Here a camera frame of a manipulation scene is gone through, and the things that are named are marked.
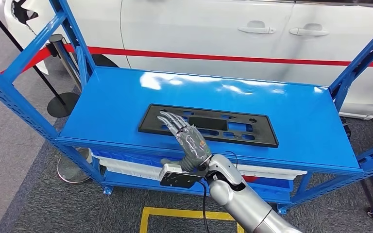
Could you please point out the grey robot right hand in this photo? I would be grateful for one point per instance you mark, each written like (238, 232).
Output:
(193, 146)

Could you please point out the black plastic plate bracket part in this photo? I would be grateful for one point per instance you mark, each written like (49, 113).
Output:
(263, 135)

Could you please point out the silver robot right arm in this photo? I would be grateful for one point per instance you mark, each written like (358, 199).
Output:
(234, 196)

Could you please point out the blue metal shelf rack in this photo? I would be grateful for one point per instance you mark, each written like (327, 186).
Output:
(115, 106)

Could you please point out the red item in crate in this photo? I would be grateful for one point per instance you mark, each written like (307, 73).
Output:
(250, 178)

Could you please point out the blue plastic crate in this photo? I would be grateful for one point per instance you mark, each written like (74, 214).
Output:
(270, 188)
(125, 157)

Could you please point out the white plastic crate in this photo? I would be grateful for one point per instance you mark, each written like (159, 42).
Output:
(270, 172)
(125, 170)

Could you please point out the red barrier belt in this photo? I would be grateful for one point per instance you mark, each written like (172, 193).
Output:
(205, 57)
(35, 59)

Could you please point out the white car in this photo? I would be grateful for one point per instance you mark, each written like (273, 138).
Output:
(189, 25)

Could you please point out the chrome stanchion with black cap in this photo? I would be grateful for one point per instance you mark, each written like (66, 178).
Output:
(56, 38)

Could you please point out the thin black stanchion post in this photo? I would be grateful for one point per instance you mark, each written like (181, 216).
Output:
(61, 106)

